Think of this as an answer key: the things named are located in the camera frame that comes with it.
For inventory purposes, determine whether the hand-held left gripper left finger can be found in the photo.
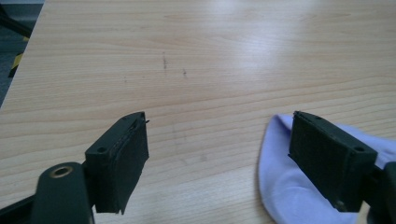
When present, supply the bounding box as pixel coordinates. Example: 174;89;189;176
84;111;150;216

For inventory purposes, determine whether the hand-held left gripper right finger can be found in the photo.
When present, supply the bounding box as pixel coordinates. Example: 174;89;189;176
288;110;379;214

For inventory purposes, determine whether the light purple cloth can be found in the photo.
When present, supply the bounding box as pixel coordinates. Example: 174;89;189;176
258;113;396;224

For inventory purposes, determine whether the yellow black floor tape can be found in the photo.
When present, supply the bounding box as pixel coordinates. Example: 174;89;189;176
7;36;31;78

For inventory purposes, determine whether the black metal stand leg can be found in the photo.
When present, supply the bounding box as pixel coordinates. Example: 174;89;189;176
0;5;34;39

